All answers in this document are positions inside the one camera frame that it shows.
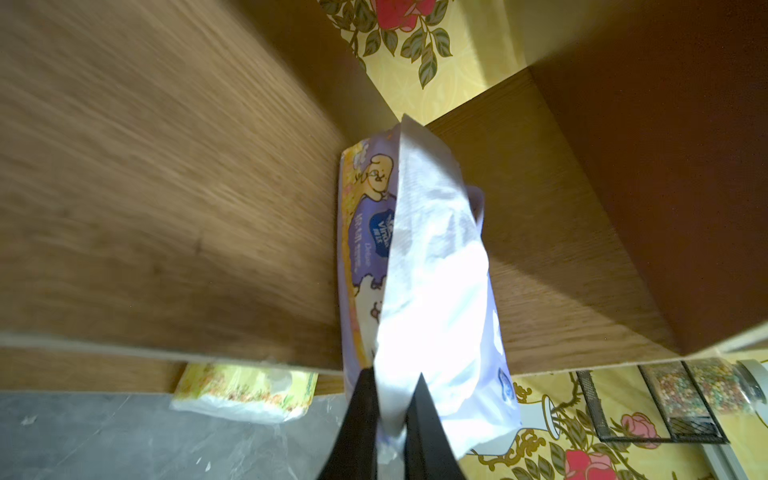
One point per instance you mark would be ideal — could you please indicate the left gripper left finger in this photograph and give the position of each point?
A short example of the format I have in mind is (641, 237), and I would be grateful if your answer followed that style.
(354, 454)

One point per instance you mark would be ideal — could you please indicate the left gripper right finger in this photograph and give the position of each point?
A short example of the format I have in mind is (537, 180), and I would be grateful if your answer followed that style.
(427, 452)

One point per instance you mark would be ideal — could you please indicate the yellow floral pack bottom shelf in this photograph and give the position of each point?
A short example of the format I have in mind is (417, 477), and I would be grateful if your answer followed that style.
(263, 396)

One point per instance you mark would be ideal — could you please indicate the white purple tissue pack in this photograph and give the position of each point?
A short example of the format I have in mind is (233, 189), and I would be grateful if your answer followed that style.
(416, 299)

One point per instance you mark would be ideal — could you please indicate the wooden three-tier shelf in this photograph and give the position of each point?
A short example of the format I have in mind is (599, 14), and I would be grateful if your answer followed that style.
(169, 172)

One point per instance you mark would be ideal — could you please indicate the clear jar white lid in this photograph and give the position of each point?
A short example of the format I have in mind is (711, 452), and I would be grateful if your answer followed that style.
(703, 387)

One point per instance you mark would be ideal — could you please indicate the black wire wall basket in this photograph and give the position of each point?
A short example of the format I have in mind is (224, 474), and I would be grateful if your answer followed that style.
(622, 411)

